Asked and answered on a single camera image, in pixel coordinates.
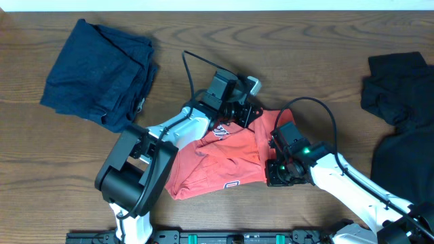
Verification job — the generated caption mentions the orange red t-shirt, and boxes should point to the orange red t-shirt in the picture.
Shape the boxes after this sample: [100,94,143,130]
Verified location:
[165,110,294,200]

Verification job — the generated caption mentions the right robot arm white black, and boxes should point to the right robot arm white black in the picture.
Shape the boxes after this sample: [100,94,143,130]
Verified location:
[266,139,433,243]

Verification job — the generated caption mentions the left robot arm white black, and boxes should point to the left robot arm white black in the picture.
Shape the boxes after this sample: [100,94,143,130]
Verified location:
[94,101,263,243]

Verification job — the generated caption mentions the black clothes pile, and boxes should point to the black clothes pile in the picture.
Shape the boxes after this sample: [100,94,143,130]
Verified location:
[360,51,434,204]

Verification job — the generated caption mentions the folded navy blue shirt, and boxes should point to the folded navy blue shirt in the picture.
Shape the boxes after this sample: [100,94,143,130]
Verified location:
[40,19,158,133]

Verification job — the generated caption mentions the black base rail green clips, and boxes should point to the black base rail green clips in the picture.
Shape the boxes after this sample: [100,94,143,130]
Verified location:
[65,230,331,244]

